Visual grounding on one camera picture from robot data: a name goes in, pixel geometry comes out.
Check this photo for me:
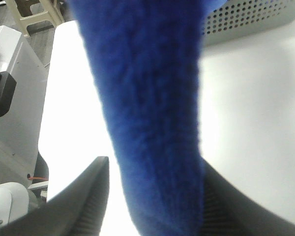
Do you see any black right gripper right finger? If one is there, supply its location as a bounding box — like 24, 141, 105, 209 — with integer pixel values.
200, 160, 295, 236

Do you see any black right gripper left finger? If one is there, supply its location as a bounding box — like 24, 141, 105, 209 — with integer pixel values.
0, 156, 110, 236

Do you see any blue microfibre towel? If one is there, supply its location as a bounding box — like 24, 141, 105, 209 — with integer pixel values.
70, 0, 224, 236

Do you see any white robot base unit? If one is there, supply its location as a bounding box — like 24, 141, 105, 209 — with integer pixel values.
0, 25, 50, 226

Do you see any grey perforated plastic basket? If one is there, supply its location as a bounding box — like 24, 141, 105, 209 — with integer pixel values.
201, 0, 295, 46

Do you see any beige plastic stool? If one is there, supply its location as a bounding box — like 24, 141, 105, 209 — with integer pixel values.
5, 0, 64, 38

